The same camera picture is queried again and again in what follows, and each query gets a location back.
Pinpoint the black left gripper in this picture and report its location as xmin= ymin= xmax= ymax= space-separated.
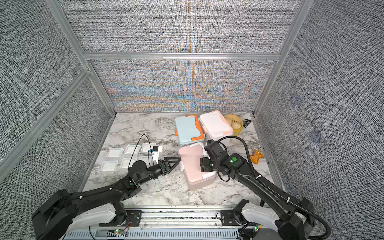
xmin=137 ymin=158 xmax=180 ymax=187

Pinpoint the pink first aid box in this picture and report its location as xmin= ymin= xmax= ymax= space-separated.
xmin=178 ymin=142 xmax=217 ymax=191

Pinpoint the white gauze packet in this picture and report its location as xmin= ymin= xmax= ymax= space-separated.
xmin=107 ymin=148 xmax=124 ymax=159
xmin=124 ymin=144 xmax=141 ymax=155
xmin=121 ymin=158 xmax=138 ymax=169
xmin=138 ymin=155 xmax=153 ymax=166
xmin=141 ymin=143 xmax=157 ymax=154
xmin=101 ymin=160 xmax=119 ymax=172

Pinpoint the blue orange first aid box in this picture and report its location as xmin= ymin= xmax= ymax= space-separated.
xmin=175 ymin=115 xmax=205 ymax=146

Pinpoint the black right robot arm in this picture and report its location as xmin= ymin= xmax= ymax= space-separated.
xmin=205 ymin=140 xmax=316 ymax=240

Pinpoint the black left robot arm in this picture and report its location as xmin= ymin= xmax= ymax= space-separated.
xmin=32 ymin=157 xmax=181 ymax=240

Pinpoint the orange small object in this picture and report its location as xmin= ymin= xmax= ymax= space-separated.
xmin=250 ymin=150 xmax=264 ymax=165

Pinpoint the yellow bamboo steamer basket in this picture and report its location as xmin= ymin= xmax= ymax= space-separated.
xmin=224 ymin=114 xmax=243 ymax=136

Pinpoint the small black wrapper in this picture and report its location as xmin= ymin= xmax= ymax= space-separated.
xmin=243 ymin=119 xmax=252 ymax=128

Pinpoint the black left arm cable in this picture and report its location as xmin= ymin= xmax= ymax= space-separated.
xmin=128 ymin=133 xmax=154 ymax=169

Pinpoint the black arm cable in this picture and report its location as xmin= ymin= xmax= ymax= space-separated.
xmin=128 ymin=133 xmax=154 ymax=169
xmin=217 ymin=135 xmax=331 ymax=240

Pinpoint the aluminium front rail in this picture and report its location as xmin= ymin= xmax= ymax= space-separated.
xmin=53 ymin=206 xmax=283 ymax=240

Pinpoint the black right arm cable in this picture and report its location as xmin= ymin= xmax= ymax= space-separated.
xmin=217 ymin=135 xmax=331 ymax=240

